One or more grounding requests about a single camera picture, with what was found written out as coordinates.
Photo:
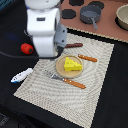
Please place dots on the white and blue toy fish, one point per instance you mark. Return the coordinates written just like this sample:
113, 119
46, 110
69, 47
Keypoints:
21, 76

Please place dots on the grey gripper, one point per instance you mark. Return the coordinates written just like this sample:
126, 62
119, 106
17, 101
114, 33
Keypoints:
60, 38

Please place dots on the black burner disc top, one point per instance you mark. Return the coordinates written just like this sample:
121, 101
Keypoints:
76, 2

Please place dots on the beige bowl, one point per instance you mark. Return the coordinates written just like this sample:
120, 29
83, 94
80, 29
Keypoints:
122, 15

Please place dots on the brown toy stove board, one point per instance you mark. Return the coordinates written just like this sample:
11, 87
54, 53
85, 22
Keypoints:
107, 26

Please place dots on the beige woven placemat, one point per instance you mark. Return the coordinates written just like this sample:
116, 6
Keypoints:
71, 103

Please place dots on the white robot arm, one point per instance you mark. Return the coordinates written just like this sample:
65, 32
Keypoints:
44, 27

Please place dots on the grey saucepan with handle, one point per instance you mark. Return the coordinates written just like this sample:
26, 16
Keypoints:
90, 14

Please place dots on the red toy tomato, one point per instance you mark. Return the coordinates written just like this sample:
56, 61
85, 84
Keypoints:
26, 48

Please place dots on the brown toy sausage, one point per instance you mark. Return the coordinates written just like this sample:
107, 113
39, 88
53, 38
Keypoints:
74, 45

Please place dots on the yellow toy cheese wedge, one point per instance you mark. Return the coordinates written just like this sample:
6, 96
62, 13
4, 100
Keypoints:
71, 65

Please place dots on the black burner disc left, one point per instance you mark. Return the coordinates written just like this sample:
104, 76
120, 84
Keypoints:
68, 14

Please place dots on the grey pot with handles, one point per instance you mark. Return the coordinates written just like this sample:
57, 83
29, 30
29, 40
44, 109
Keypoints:
28, 35

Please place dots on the black burner disc right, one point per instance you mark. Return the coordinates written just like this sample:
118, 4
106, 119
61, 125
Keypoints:
97, 3

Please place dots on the fork with wooden handle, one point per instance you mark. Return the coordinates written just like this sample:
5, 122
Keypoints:
87, 58

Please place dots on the black burner disc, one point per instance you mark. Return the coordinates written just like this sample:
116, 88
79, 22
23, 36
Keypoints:
76, 2
68, 14
97, 3

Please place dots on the round wooden plate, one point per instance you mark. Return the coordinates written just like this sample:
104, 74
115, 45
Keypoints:
68, 74

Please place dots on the knife with wooden handle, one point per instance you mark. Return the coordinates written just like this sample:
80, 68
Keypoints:
68, 81

